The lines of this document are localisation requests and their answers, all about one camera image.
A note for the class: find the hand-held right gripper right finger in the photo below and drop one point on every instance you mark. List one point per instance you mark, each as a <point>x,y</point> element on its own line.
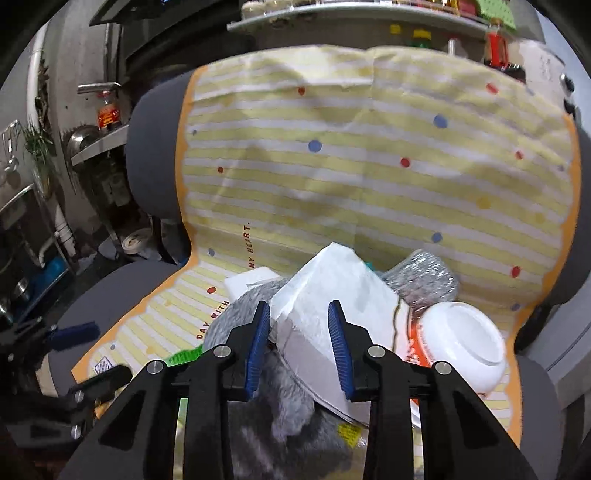
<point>339,355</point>

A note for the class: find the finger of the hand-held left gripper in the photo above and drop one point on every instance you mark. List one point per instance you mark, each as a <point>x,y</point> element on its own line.
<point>106,378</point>
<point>76,333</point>

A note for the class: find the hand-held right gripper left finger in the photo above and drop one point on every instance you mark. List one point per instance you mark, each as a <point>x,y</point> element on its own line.
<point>255,355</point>

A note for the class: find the white paper packaging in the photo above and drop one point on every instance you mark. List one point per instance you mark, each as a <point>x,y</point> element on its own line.
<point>318,295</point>

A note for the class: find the green snack packet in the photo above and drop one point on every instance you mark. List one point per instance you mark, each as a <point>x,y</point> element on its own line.
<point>184,357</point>

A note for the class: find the silver glitter cloth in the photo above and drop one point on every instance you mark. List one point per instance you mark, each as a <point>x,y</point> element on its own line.
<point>425,277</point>

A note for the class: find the white bowl with orange label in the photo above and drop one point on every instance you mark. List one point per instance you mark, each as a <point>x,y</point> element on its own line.
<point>461,341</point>

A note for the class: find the grey fluffy cloth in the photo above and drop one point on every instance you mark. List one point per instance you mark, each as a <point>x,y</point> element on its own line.
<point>286,406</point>

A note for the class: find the white flat paper sheet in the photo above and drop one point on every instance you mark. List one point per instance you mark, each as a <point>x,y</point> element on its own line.
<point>249,284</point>

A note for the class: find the yellow label wrapper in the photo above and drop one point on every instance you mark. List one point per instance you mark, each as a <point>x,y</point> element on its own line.
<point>349,434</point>

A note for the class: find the white tape roll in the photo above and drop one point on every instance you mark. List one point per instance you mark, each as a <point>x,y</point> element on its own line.
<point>127,241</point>

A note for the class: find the yellow striped dotted cloth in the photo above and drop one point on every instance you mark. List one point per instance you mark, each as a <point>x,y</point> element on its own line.
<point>369,184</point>

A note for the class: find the green plant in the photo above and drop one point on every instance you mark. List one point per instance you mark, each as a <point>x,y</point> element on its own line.
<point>39,152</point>

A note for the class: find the grey office chair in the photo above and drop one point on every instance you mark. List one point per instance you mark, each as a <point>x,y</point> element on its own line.
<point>152,138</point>

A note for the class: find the red label bottle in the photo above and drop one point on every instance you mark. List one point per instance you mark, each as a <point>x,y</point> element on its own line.
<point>107,115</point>

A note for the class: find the white drain pipe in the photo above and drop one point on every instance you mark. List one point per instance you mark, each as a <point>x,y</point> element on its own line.
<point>36,69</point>

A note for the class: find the green and yellow jar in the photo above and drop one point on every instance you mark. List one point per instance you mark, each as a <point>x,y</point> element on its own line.
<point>421,39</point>

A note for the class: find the white small bottle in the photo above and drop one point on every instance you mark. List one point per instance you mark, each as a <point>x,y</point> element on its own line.
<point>454,46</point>

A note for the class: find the green perforated utensil holder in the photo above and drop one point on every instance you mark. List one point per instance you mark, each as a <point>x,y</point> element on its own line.
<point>496,11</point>

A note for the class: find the metal wall shelf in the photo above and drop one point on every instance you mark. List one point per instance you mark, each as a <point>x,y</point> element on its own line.
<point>99,145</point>

